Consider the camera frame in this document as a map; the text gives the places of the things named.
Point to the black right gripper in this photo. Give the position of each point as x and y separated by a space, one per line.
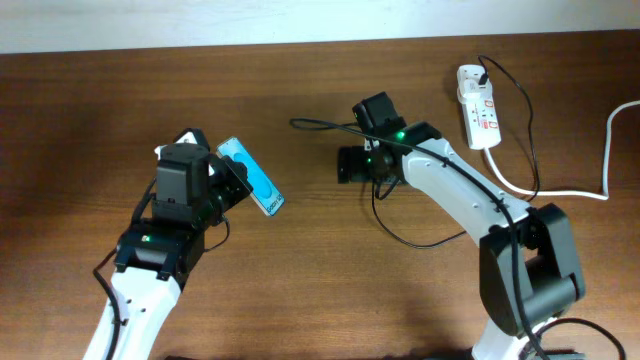
345 165

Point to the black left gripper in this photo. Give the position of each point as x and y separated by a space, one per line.
234 173

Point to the blue Galaxy S25 smartphone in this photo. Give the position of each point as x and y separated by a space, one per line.
264 192

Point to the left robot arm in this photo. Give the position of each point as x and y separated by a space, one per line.
153 258

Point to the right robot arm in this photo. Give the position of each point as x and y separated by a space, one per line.
530 273

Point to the white charger adapter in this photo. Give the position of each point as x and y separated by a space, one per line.
470 91

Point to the white power strip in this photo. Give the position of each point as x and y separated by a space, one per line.
480 118

